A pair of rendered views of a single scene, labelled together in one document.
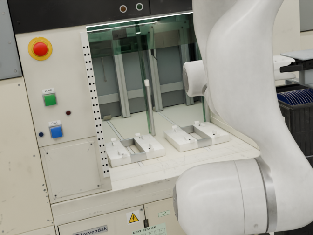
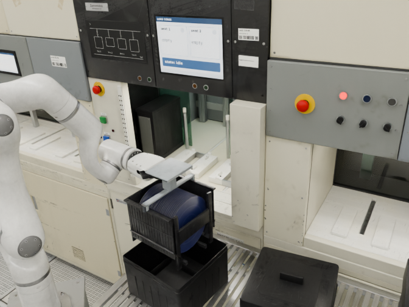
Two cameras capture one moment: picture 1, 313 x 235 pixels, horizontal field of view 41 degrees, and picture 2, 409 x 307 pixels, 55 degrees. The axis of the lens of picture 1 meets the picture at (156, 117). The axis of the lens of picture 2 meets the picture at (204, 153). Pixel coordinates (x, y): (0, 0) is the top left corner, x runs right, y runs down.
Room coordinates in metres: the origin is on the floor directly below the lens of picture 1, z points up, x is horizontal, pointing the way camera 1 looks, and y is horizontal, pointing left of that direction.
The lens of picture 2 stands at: (0.36, -1.30, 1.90)
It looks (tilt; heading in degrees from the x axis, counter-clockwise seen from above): 27 degrees down; 47
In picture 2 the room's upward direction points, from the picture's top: 3 degrees counter-clockwise
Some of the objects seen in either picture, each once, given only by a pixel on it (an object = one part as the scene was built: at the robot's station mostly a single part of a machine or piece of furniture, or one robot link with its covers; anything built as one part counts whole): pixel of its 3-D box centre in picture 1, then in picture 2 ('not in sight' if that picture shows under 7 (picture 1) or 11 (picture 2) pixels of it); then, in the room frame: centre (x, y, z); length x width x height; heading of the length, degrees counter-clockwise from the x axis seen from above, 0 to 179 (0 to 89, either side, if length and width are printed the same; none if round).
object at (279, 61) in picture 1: (267, 67); (145, 164); (1.03, -0.29, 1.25); 0.11 x 0.10 x 0.07; 97
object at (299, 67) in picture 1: (287, 67); (145, 172); (1.00, -0.33, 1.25); 0.08 x 0.06 x 0.01; 40
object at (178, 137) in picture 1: (194, 134); (237, 173); (1.65, -0.15, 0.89); 0.22 x 0.21 x 0.04; 15
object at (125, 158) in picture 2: not in sight; (133, 159); (1.02, -0.23, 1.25); 0.09 x 0.03 x 0.08; 7
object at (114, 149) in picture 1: (132, 148); (191, 162); (1.58, 0.11, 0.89); 0.22 x 0.21 x 0.04; 15
